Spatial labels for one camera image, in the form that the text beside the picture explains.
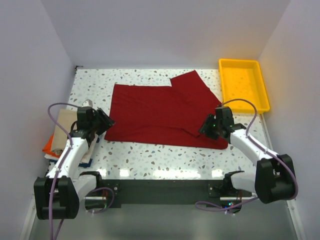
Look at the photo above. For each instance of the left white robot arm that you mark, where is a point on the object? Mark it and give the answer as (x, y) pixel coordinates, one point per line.
(58, 195)

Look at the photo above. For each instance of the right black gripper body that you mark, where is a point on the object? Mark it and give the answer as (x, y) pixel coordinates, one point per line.
(219, 124)

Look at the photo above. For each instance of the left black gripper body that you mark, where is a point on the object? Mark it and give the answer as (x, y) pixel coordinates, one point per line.
(95, 122)

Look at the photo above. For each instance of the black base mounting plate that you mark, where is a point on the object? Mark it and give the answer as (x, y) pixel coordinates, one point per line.
(159, 192)

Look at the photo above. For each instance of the white folded t shirt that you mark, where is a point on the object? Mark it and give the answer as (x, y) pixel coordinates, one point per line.
(86, 157)

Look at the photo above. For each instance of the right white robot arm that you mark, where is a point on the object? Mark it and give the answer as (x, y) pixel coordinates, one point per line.
(274, 178)

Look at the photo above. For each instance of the dark red t shirt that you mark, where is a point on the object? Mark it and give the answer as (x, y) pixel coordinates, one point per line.
(165, 115)

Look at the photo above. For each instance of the beige folded t shirt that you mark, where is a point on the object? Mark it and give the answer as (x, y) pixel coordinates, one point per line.
(65, 118)

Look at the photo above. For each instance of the yellow plastic tray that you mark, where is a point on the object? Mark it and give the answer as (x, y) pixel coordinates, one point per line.
(243, 79)

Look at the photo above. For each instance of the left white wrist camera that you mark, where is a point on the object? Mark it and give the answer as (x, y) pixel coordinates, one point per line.
(87, 103)

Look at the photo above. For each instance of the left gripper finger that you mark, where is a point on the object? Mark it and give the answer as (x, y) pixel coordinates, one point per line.
(100, 129)
(105, 122)

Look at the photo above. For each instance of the blue folded t shirt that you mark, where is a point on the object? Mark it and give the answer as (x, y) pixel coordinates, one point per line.
(82, 165)

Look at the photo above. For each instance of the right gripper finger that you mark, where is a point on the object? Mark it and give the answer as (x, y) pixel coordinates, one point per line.
(208, 125)
(212, 133)

